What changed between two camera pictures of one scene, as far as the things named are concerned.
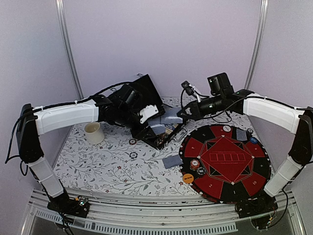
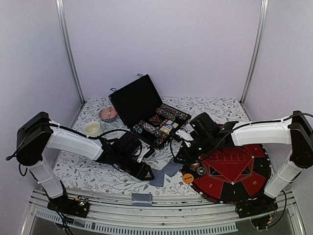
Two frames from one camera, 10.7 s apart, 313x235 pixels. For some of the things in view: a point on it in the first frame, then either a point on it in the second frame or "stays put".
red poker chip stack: [194, 164] stays put
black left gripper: [140, 134] → [142, 173]
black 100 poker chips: [201, 171] stays put
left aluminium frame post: [60, 7] stays put
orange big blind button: [188, 178] stays put
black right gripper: [197, 113] → [189, 157]
